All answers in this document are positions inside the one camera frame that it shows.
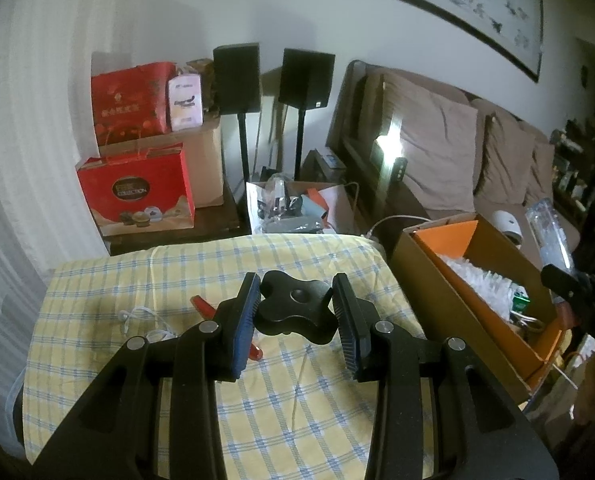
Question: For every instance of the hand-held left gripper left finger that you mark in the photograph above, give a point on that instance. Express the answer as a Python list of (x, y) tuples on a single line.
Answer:
[(247, 320)]

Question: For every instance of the black power unit with light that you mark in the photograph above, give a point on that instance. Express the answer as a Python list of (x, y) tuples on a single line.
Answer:
[(390, 160)]

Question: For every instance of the pink and white box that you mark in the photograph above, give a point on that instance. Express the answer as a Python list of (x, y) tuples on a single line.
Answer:
[(185, 102)]

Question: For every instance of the medium brown cushion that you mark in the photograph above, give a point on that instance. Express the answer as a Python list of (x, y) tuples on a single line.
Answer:
[(505, 160)]

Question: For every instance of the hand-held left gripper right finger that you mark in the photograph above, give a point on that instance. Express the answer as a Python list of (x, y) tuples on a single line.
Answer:
[(346, 320)]

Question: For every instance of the brown sofa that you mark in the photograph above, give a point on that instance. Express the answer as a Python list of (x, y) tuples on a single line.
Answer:
[(357, 110)]

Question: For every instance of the clear plastic bottle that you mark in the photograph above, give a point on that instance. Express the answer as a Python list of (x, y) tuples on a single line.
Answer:
[(547, 235)]

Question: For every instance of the open box of clutter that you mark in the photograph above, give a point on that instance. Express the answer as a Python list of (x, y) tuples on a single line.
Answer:
[(297, 210)]

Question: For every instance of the yellow checkered tablecloth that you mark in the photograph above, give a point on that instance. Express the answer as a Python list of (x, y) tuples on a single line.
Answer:
[(127, 280)]

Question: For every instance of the white feather duster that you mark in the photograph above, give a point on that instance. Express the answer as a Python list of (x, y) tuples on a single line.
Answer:
[(477, 285)]

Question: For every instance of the plain brown cardboard box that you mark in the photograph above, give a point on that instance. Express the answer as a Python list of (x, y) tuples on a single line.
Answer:
[(207, 170)]

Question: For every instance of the white curtain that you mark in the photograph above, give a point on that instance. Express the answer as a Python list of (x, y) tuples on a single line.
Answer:
[(27, 160)]

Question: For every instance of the white dome lamp device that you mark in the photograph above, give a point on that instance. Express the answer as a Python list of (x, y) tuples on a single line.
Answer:
[(507, 225)]

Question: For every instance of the framed ink painting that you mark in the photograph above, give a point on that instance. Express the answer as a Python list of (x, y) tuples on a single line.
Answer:
[(452, 5)]

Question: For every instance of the cardboard box with orange lining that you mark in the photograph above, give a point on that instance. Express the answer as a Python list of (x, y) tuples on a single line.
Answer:
[(427, 260)]

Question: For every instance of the dark cluttered shelf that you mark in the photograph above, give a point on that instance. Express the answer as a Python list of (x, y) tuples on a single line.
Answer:
[(582, 165)]

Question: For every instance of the red gift box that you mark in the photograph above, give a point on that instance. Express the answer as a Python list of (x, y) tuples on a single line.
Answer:
[(130, 105), (132, 190)]

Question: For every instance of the black star knob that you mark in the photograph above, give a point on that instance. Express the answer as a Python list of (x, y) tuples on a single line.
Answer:
[(297, 305)]

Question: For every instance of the large brown cushion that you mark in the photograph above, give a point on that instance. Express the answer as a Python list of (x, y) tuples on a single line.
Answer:
[(432, 145)]

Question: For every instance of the black speaker stand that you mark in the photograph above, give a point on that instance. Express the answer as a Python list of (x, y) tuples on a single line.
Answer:
[(243, 150), (300, 145)]

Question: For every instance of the black speaker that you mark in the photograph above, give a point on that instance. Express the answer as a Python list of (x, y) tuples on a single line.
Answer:
[(306, 77), (236, 77)]

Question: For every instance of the green cardboard packet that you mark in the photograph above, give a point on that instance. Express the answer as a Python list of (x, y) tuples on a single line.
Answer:
[(520, 302)]

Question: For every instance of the small brown cushion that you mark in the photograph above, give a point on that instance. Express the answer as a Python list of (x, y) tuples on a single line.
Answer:
[(540, 175)]

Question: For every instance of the red gift box lower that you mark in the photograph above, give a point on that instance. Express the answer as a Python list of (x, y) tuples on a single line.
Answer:
[(132, 190)]

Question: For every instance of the dark wooden low cabinet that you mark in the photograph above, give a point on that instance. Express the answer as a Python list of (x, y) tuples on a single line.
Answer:
[(217, 222)]

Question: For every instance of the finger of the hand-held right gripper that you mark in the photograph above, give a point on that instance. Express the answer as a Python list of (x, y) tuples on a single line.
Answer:
[(572, 287)]

